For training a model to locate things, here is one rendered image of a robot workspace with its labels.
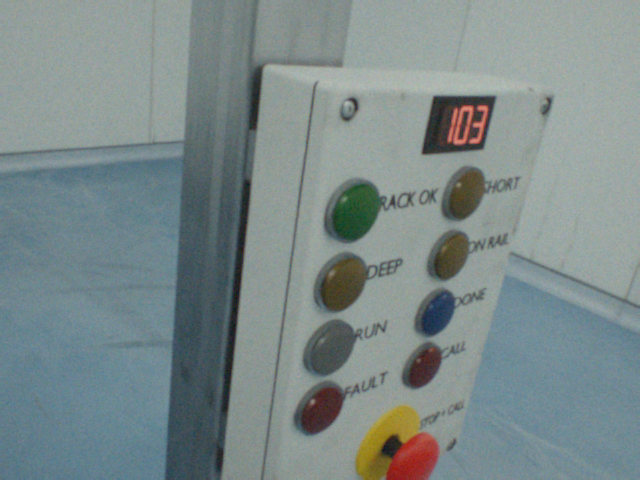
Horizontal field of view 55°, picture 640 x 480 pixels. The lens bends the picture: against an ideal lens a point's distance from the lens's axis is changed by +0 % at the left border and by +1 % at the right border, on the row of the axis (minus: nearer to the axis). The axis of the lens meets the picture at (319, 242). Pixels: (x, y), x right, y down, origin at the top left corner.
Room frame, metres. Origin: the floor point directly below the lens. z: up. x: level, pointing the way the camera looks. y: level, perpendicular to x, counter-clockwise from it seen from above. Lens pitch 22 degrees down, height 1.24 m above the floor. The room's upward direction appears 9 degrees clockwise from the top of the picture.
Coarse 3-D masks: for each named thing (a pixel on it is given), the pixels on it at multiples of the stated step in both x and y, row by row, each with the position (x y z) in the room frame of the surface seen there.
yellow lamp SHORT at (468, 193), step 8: (464, 176) 0.31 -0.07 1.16; (472, 176) 0.31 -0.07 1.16; (480, 176) 0.31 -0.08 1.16; (456, 184) 0.31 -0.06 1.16; (464, 184) 0.31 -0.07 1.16; (472, 184) 0.31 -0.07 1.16; (480, 184) 0.31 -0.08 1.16; (456, 192) 0.30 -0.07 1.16; (464, 192) 0.31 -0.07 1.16; (472, 192) 0.31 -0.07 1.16; (480, 192) 0.31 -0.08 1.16; (456, 200) 0.30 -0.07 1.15; (464, 200) 0.31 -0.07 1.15; (472, 200) 0.31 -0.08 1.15; (480, 200) 0.32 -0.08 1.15; (456, 208) 0.30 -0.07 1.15; (464, 208) 0.31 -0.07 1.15; (472, 208) 0.31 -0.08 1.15; (456, 216) 0.31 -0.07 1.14; (464, 216) 0.31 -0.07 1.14
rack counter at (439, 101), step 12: (444, 96) 0.29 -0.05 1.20; (456, 96) 0.30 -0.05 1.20; (468, 96) 0.31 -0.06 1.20; (480, 96) 0.31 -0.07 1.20; (492, 96) 0.32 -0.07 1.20; (432, 108) 0.29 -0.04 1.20; (492, 108) 0.32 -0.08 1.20; (432, 120) 0.29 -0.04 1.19; (432, 132) 0.29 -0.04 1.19; (432, 144) 0.29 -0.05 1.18; (468, 144) 0.31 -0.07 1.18; (480, 144) 0.32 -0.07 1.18
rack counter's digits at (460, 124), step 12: (444, 108) 0.29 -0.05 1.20; (456, 108) 0.30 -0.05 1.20; (468, 108) 0.31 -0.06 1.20; (480, 108) 0.31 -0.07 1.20; (444, 120) 0.29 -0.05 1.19; (456, 120) 0.30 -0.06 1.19; (468, 120) 0.31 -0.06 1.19; (480, 120) 0.31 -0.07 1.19; (444, 132) 0.30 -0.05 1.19; (456, 132) 0.30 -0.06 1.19; (468, 132) 0.31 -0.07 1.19; (480, 132) 0.32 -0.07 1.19; (444, 144) 0.30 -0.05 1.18; (456, 144) 0.30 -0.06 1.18
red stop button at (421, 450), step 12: (420, 432) 0.29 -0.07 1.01; (384, 444) 0.30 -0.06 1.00; (396, 444) 0.30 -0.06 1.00; (408, 444) 0.28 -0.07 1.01; (420, 444) 0.29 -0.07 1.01; (432, 444) 0.29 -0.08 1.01; (396, 456) 0.28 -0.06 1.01; (408, 456) 0.28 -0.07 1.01; (420, 456) 0.28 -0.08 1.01; (432, 456) 0.29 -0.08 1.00; (396, 468) 0.28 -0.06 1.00; (408, 468) 0.28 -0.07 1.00; (420, 468) 0.28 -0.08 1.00; (432, 468) 0.29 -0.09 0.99
